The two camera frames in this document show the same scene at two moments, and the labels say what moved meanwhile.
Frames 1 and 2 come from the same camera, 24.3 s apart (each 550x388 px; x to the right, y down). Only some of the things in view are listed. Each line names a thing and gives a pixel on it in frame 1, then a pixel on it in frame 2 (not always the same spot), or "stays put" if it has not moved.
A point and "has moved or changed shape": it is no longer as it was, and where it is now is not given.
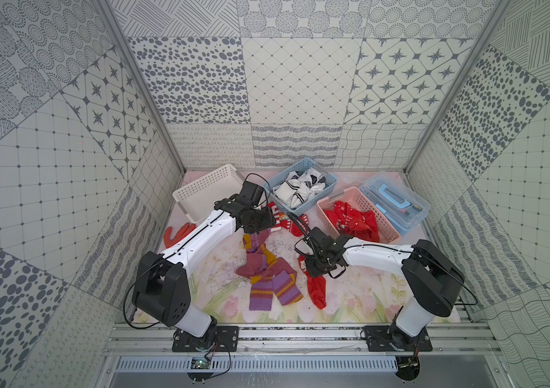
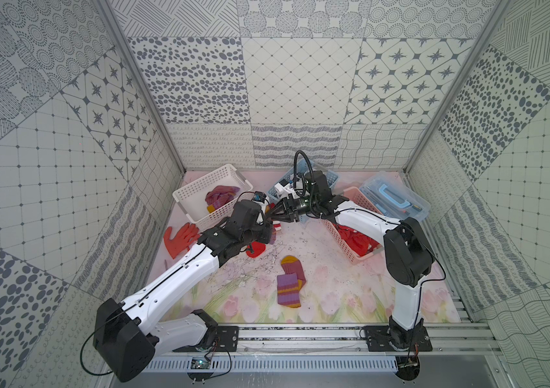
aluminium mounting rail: x=157 y=339 stays put
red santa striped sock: x=278 y=217 stays put
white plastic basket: x=197 y=198 stays put
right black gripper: x=312 y=271 -> x=289 y=210
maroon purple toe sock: x=253 y=242 has moved or changed shape
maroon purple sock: x=257 y=262 has moved or changed shape
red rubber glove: x=183 y=232 stays put
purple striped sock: x=280 y=281 has moved or changed shape
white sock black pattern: x=313 y=179 has moved or changed shape
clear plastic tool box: x=396 y=201 stays put
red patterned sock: x=296 y=229 -> x=258 y=247
